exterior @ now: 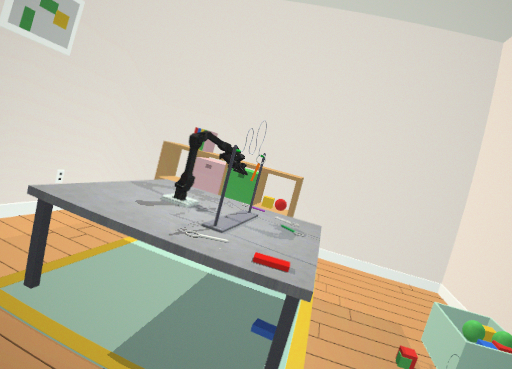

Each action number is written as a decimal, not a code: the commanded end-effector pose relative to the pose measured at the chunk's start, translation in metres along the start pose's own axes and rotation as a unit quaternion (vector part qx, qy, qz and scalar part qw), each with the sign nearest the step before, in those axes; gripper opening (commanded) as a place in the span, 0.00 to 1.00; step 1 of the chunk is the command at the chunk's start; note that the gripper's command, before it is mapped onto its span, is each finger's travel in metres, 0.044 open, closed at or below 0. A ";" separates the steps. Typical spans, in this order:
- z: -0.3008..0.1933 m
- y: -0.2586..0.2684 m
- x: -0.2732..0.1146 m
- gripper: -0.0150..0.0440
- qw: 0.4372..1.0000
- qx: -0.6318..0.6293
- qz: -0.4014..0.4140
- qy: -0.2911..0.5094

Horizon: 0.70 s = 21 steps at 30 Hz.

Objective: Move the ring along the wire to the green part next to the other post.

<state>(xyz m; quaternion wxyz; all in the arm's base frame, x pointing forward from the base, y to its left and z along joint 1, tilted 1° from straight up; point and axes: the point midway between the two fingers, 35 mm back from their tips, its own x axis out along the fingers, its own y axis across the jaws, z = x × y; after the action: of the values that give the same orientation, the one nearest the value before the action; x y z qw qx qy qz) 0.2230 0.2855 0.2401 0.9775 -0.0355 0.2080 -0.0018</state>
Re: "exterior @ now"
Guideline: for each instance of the red rectangular block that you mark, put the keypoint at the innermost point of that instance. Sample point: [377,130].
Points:
[272,262]

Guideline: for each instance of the blue rectangular block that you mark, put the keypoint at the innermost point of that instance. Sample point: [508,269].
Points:
[263,329]

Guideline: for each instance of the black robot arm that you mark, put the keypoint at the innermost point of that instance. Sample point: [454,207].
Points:
[187,179]

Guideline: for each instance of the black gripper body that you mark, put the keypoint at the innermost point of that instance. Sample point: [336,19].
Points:
[235,163]

